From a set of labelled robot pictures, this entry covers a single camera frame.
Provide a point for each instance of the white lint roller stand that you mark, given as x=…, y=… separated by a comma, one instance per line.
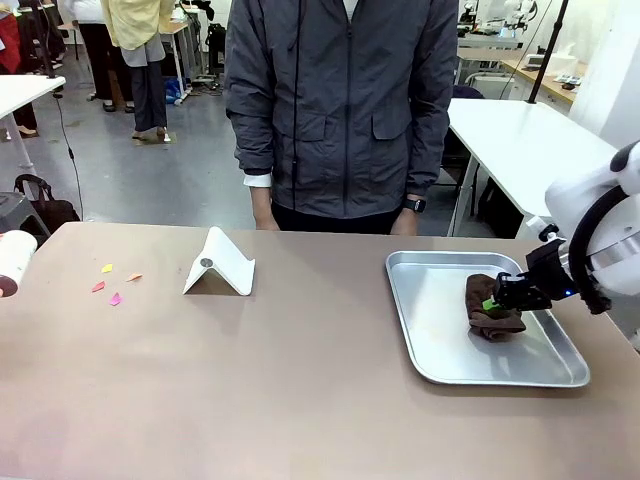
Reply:
x=225, y=265

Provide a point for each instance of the red-pink paper scrap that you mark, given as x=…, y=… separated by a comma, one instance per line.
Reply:
x=98, y=286

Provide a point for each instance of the grey stool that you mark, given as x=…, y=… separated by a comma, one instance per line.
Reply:
x=17, y=212

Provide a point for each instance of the background desk with metal legs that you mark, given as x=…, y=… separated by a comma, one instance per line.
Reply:
x=182, y=35

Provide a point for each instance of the orange paper scrap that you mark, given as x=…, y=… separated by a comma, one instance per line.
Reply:
x=134, y=276

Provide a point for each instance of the wooden desk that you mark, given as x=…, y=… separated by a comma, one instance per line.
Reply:
x=550, y=77

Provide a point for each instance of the yellow paper scrap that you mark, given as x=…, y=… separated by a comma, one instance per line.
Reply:
x=107, y=268

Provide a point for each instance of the magenta paper scrap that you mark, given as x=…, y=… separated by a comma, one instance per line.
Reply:
x=116, y=299

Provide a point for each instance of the black handbag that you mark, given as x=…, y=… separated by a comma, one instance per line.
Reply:
x=52, y=212

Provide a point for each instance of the person in yellow jacket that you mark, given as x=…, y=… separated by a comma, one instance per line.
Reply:
x=142, y=40

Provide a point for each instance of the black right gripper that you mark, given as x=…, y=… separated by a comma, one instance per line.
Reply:
x=550, y=270

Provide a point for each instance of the black wristwatch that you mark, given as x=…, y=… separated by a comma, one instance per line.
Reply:
x=415, y=205

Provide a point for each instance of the black clamped pole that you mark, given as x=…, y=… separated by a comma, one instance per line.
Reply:
x=45, y=45

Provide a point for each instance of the black chair back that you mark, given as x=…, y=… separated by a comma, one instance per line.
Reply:
x=467, y=92

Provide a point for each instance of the white table with clamp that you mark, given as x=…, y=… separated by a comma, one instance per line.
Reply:
x=25, y=92

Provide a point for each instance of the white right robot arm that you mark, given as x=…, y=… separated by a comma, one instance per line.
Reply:
x=605, y=200

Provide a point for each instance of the person's left hand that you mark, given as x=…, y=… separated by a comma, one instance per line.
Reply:
x=406, y=225

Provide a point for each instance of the silver metal tray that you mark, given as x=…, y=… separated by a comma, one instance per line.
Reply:
x=435, y=325

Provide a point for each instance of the black trousers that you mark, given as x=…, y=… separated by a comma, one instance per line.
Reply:
x=335, y=222

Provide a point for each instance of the brown cloth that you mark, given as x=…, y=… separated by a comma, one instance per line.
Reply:
x=492, y=330

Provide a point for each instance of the red garment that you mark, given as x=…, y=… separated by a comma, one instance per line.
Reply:
x=9, y=45

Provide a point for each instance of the person's right hand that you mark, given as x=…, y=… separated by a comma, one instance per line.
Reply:
x=264, y=212

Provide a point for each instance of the white tissue box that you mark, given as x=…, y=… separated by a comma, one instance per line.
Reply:
x=565, y=54

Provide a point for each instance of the black slanted stand pole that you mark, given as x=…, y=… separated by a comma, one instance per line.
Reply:
x=545, y=55

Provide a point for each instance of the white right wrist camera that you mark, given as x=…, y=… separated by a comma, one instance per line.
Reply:
x=539, y=229

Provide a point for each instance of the blue plastic bag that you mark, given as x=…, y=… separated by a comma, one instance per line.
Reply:
x=174, y=92

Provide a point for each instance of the large white table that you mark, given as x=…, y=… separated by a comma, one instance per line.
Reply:
x=520, y=140

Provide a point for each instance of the person in grey jacket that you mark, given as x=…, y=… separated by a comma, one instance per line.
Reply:
x=345, y=100

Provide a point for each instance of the person in white top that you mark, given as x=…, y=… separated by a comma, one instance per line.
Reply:
x=97, y=55

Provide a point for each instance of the white shirt cuff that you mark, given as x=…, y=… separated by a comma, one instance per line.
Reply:
x=257, y=179

